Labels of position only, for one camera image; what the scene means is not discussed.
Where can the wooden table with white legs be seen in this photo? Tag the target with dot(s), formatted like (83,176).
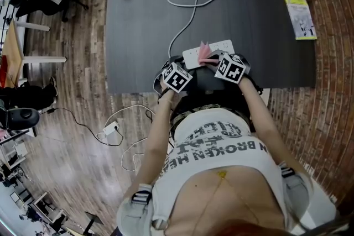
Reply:
(13,49)

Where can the person's right forearm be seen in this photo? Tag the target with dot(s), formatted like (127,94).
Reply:
(265,124)

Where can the white floor power adapter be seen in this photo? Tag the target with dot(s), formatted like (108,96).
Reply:
(111,128)

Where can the black bag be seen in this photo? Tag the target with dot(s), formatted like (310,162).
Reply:
(27,96)

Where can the black stand base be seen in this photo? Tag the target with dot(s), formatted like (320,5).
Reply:
(93,220)

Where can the black trousers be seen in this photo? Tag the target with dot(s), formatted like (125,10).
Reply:
(204,96)

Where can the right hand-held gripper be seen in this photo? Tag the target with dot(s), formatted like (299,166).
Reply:
(230,67)

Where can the pink cloth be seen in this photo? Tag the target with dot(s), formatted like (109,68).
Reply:
(205,52)

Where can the white power strip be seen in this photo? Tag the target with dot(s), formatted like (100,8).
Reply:
(193,58)

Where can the black rounded device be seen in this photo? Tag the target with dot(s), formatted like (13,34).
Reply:
(23,116)

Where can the person's left forearm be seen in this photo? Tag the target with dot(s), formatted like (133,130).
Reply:
(155,135)

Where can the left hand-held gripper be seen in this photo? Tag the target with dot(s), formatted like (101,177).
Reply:
(177,77)

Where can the yellow-green book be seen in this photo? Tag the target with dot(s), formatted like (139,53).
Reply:
(301,18)

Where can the patterned belt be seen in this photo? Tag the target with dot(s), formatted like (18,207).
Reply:
(182,115)

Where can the white printed shirt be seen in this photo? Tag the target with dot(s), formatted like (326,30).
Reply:
(218,152)

